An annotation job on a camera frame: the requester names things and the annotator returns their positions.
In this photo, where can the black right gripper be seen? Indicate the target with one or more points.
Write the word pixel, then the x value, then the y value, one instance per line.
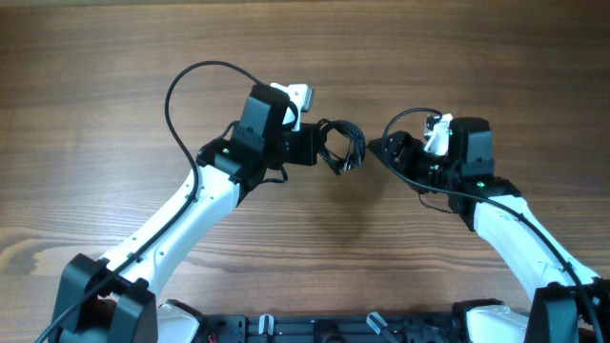
pixel 415 147

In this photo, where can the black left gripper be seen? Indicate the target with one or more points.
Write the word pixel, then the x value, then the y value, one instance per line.
pixel 310 136

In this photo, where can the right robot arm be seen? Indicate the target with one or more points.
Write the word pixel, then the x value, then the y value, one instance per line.
pixel 569 301

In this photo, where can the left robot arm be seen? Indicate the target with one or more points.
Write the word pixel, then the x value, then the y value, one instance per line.
pixel 114 298

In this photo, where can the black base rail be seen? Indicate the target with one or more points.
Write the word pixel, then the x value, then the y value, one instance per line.
pixel 373 327

